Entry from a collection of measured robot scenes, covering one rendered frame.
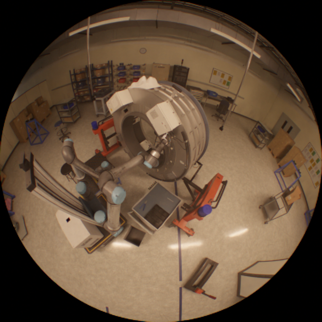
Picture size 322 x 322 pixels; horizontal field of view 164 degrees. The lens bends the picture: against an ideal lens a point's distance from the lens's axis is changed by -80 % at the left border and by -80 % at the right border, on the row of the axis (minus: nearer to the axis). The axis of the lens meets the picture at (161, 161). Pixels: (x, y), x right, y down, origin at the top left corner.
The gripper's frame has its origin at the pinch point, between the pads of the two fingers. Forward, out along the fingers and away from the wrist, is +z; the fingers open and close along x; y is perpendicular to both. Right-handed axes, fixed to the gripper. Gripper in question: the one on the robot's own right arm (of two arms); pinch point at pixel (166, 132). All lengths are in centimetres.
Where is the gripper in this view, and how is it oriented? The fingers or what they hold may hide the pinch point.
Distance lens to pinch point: 108.3
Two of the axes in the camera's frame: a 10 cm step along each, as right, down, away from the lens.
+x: 2.1, 2.1, -9.5
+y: 8.0, 5.3, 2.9
